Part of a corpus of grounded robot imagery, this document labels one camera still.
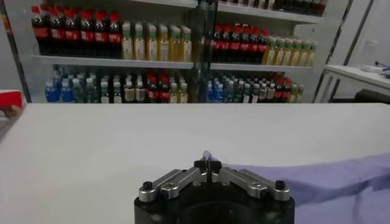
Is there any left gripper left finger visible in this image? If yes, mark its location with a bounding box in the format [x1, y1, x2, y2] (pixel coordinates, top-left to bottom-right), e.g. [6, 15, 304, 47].
[138, 160, 211, 203]

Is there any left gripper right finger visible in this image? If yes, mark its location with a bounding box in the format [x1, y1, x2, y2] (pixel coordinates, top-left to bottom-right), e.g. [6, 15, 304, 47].
[209, 160, 291, 202]

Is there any purple t-shirt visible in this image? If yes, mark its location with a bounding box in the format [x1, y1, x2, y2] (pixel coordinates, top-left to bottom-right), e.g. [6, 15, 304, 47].
[202, 150, 390, 224]

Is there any glass drinks cooler cabinet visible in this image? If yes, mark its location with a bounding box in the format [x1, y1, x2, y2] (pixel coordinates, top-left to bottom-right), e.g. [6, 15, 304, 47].
[210, 0, 351, 104]
[2, 0, 211, 104]

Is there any white side table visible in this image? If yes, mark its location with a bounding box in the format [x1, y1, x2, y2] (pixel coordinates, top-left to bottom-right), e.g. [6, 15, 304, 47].
[313, 64, 390, 104]

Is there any red t-shirt with bear print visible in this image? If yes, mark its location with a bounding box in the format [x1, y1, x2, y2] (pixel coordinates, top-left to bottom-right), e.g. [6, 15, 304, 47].
[0, 90, 24, 118]

